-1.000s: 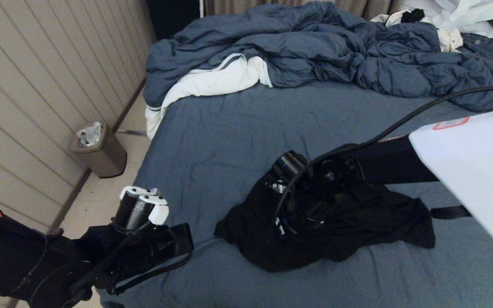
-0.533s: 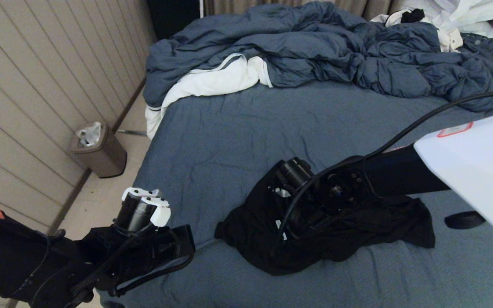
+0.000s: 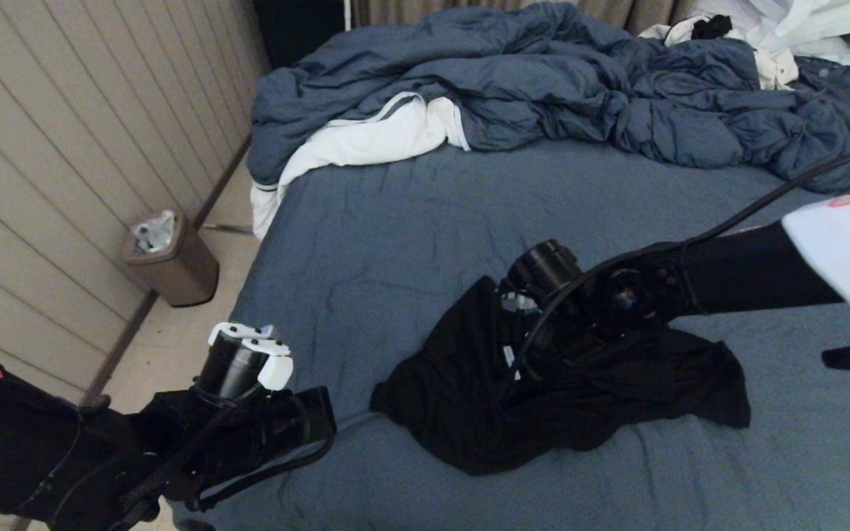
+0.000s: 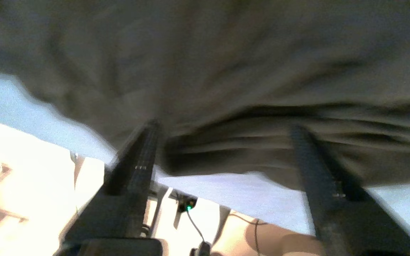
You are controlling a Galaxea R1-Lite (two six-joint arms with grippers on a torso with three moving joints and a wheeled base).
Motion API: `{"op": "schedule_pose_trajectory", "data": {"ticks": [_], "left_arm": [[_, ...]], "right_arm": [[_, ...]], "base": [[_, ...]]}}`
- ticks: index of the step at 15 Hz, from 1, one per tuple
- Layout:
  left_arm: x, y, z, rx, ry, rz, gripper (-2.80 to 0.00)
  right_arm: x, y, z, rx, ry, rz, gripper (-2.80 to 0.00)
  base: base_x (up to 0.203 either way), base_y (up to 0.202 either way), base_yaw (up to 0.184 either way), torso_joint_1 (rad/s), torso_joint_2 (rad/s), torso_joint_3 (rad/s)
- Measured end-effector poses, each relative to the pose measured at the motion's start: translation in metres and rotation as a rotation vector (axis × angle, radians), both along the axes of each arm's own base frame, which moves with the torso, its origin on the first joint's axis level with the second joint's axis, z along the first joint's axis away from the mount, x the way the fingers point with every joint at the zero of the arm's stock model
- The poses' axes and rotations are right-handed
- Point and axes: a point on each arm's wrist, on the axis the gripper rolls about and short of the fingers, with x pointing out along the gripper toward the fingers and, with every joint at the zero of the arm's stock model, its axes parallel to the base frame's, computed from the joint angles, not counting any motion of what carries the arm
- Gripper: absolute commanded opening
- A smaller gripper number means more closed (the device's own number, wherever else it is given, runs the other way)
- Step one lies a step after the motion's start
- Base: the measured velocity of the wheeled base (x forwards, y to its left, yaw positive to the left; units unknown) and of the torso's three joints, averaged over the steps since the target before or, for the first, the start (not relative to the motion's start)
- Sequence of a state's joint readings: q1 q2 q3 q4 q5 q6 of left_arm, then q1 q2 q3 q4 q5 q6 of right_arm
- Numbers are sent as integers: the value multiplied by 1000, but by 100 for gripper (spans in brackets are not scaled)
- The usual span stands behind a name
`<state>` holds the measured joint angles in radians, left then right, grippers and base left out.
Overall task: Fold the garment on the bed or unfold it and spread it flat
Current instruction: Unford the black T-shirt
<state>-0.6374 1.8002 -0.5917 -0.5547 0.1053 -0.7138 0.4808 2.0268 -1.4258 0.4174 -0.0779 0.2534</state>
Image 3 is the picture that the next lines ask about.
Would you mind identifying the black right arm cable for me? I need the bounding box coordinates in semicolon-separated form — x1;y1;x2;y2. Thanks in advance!
514;140;850;377

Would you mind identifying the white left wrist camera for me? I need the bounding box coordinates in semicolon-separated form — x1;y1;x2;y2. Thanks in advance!
195;322;294;403

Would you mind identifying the black t-shirt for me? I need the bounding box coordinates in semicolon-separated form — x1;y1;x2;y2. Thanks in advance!
370;275;752;476

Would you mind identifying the white crumpled shirt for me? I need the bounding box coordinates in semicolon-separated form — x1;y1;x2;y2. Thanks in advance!
639;0;850;91

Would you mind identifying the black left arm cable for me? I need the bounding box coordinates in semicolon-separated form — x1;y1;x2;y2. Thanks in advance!
108;383;336;531

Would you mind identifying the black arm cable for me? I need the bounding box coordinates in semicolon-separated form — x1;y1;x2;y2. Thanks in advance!
514;140;850;377
108;383;336;531

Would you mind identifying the beige curtain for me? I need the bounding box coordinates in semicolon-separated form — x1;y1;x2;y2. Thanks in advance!
351;0;699;30

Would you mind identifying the crumpled blue duvet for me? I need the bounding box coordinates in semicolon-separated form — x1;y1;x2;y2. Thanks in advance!
246;0;850;194

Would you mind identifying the black tall furniture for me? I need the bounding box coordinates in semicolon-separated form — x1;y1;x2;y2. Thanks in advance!
252;0;348;71

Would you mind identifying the white duvet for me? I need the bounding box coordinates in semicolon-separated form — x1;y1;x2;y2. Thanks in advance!
250;92;471;242

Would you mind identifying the small black fabric item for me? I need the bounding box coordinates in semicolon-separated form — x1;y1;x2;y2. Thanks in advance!
691;15;733;41

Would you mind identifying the brown trash bin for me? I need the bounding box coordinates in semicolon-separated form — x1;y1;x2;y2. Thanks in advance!
121;210;221;308

